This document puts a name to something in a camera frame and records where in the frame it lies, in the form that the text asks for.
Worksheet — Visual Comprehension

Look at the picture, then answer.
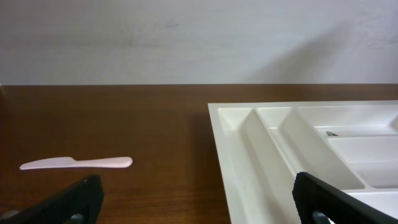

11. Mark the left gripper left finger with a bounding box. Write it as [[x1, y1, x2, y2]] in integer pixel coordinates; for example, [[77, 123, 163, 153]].
[[1, 175, 104, 224]]

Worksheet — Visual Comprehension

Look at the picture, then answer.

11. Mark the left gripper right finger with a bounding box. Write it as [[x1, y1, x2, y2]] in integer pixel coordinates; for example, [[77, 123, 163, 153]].
[[292, 172, 397, 224]]

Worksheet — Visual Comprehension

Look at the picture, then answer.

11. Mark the metal tablespoon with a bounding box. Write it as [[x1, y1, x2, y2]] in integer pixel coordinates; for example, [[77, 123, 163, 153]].
[[326, 131, 338, 136]]

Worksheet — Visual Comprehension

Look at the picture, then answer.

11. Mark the pink plastic knife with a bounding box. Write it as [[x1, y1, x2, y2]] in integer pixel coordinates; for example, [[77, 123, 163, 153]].
[[20, 157, 133, 170]]

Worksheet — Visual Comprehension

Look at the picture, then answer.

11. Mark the white plastic cutlery tray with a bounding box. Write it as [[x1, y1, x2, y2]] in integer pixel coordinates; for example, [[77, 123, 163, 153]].
[[208, 100, 397, 223]]

